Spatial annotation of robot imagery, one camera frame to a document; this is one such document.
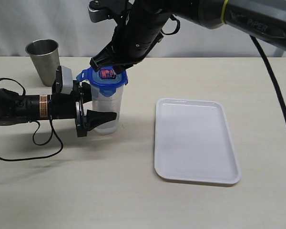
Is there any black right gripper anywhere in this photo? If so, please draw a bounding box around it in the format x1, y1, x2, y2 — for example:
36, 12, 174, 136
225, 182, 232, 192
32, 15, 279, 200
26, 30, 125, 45
90, 14, 163, 74

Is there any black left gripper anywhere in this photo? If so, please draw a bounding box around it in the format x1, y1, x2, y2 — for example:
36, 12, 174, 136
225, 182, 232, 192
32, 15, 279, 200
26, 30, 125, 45
50, 66, 116, 137

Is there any blue clip-lock lid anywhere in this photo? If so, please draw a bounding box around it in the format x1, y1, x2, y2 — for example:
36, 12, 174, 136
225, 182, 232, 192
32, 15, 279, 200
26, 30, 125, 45
76, 66, 128, 98

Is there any clear tall plastic container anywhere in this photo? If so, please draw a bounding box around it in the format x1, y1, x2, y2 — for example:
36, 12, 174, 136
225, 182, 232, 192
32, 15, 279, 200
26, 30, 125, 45
91, 85, 124, 135

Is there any stainless steel cup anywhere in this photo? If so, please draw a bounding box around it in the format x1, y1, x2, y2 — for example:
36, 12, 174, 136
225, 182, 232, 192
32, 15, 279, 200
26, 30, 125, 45
25, 39, 60, 87

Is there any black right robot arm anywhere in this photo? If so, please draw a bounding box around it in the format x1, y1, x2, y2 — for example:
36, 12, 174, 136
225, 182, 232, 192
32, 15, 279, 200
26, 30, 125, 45
88, 0, 286, 73

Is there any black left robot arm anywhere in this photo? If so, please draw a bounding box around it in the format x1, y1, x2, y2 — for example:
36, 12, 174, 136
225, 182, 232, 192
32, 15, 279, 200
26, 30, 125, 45
0, 66, 117, 137

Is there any white rectangular plastic tray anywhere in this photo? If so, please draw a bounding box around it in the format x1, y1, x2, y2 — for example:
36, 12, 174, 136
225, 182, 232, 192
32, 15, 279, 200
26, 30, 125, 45
154, 98, 241, 186

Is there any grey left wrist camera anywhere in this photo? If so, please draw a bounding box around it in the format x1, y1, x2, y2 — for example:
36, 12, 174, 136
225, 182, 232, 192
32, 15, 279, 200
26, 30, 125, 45
61, 66, 73, 94

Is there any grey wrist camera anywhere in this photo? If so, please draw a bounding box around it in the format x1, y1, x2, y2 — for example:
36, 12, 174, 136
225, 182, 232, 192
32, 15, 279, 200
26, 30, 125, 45
88, 0, 114, 23
61, 66, 73, 94

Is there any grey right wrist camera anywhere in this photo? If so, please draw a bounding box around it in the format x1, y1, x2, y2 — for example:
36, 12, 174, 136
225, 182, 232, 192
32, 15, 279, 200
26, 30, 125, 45
88, 0, 114, 23

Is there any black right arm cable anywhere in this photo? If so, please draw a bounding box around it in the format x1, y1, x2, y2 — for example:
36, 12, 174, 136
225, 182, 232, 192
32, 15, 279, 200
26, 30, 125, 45
162, 14, 286, 153

